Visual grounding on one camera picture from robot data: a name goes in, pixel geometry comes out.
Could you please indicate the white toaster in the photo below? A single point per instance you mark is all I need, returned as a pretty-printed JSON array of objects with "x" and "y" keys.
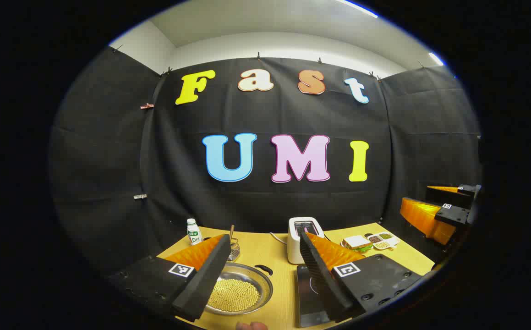
[{"x": 295, "y": 247}]

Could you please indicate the black induction cooktop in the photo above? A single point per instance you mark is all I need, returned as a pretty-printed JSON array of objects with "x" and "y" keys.
[{"x": 309, "y": 298}]

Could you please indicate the white bottle with green label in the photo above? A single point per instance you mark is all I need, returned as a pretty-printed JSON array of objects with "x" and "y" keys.
[{"x": 194, "y": 233}]

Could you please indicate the row of black cloth clips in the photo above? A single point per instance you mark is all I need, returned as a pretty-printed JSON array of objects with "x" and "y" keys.
[{"x": 258, "y": 55}]

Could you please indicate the pile of yellow soybeans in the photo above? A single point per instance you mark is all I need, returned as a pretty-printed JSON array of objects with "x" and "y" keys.
[{"x": 235, "y": 295}]

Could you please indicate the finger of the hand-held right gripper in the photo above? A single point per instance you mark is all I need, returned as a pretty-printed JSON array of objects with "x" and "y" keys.
[
  {"x": 425, "y": 217},
  {"x": 451, "y": 195}
]

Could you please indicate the white divided dish with beans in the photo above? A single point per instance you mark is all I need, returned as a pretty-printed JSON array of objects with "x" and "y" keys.
[{"x": 383, "y": 241}]

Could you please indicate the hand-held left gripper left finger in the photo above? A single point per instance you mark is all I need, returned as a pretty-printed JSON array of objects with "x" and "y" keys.
[{"x": 201, "y": 288}]

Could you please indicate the black backdrop cloth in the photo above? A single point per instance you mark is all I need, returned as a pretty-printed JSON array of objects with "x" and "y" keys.
[{"x": 178, "y": 183}]

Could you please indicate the toy sandwich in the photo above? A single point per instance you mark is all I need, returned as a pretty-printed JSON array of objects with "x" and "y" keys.
[{"x": 356, "y": 241}]

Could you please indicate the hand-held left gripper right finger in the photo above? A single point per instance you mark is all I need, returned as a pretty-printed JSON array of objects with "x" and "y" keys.
[{"x": 325, "y": 284}]

